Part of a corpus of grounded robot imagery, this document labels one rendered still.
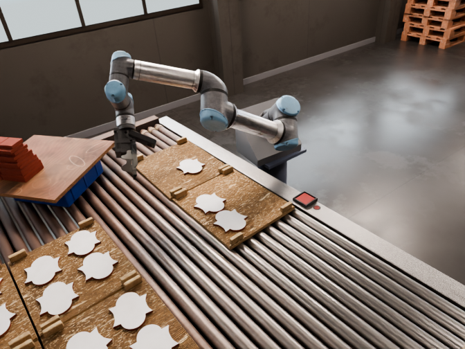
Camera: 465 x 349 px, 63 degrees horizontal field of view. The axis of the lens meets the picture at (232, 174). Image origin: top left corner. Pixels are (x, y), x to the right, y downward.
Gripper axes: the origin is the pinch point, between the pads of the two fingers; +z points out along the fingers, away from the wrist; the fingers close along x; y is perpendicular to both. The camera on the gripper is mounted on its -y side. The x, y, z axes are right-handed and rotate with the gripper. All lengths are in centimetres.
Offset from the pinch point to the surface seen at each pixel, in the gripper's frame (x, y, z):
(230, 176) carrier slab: -18.3, -44.1, -1.3
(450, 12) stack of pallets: -211, -494, -291
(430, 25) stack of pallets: -249, -495, -298
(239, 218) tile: 1.6, -38.1, 22.8
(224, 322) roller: 24, -20, 59
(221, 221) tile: 0.1, -31.2, 22.8
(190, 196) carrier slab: -16.1, -23.3, 6.8
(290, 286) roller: 23, -45, 52
